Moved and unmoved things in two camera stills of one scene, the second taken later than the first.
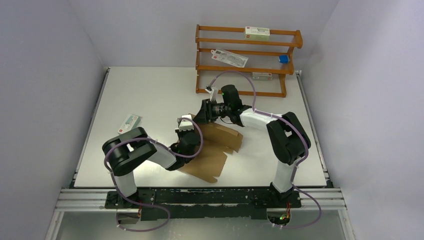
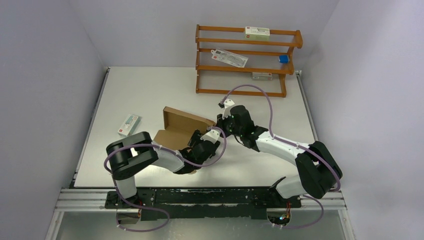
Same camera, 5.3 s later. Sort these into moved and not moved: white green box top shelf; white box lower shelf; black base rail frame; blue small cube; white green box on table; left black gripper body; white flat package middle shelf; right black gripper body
Moved: left black gripper body; right black gripper body
Not moved: blue small cube; black base rail frame; white box lower shelf; white green box on table; white green box top shelf; white flat package middle shelf
